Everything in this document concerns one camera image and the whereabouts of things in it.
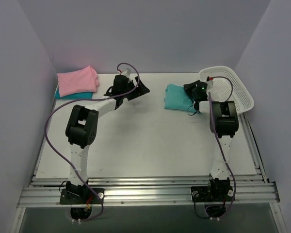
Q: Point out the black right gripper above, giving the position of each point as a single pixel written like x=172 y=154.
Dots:
x=190 y=88

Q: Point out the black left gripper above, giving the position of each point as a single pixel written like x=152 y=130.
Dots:
x=133 y=88

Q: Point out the mint green t-shirt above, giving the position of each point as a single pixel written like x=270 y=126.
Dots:
x=177 y=99

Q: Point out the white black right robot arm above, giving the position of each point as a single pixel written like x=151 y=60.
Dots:
x=223 y=124

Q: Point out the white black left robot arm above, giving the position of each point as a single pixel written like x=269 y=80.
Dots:
x=81 y=129

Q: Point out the white perforated plastic basket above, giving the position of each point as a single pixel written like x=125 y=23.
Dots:
x=228 y=86

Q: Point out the folded pink t-shirt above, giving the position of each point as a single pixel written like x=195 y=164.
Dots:
x=79 y=81

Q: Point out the folded teal t-shirt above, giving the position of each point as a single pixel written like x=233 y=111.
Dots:
x=75 y=96

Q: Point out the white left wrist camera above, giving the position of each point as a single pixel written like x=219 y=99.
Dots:
x=126 y=73

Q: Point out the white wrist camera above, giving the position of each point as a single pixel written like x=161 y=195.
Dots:
x=210 y=86
x=126 y=73

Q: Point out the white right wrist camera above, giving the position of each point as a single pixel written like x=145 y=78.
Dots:
x=210 y=86

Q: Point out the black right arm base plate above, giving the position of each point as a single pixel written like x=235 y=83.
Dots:
x=208 y=194

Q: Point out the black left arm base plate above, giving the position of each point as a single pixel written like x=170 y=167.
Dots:
x=86 y=197

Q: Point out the aluminium mounting rail frame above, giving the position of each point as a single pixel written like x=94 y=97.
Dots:
x=151 y=162

